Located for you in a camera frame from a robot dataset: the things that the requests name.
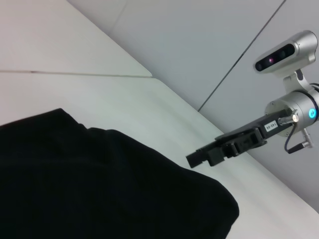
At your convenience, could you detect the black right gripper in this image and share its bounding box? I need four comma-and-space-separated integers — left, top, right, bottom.
185, 109, 299, 169

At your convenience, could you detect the black t-shirt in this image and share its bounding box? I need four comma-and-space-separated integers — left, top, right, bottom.
0, 108, 240, 239

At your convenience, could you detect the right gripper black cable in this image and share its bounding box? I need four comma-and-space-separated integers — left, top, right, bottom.
277, 114, 314, 154

